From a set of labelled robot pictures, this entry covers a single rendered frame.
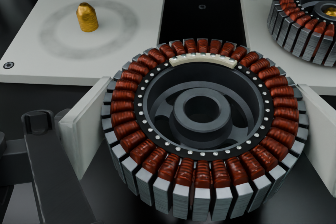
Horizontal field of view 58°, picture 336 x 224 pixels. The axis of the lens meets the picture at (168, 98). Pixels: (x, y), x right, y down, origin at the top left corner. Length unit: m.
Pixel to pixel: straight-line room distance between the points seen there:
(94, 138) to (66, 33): 0.20
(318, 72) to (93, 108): 0.21
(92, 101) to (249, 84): 0.09
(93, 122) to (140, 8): 0.22
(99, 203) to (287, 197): 0.13
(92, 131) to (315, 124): 0.11
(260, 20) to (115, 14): 0.16
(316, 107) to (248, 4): 0.22
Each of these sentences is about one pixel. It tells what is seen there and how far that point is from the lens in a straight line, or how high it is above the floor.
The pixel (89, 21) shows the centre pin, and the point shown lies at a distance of 0.33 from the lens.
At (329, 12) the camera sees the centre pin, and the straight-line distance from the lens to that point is 0.34.
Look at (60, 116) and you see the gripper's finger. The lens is 0.16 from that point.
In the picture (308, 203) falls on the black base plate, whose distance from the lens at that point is 0.24.
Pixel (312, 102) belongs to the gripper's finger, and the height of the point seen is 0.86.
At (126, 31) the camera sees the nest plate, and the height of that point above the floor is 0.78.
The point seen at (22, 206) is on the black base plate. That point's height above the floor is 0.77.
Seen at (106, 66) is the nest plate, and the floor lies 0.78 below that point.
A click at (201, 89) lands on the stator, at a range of 0.18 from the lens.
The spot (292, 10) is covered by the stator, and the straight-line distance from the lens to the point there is 0.30.
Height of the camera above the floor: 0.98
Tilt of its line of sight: 50 degrees down
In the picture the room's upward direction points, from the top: 2 degrees counter-clockwise
